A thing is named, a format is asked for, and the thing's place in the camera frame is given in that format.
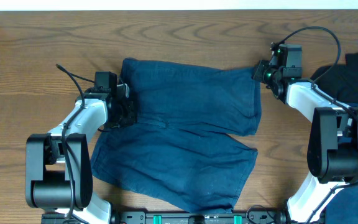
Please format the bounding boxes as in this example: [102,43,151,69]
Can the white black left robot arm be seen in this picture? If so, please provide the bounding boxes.
[25,72,136,223]

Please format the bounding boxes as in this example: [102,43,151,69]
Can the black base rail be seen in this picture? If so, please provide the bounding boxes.
[41,210,287,224]

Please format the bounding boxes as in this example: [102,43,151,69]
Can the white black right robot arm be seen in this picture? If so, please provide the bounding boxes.
[252,42,358,223]

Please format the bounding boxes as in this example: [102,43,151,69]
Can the black garment on right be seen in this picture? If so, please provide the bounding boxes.
[311,53,358,104]

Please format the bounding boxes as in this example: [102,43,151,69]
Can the dark blue denim shorts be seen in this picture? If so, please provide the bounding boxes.
[91,58,262,213]

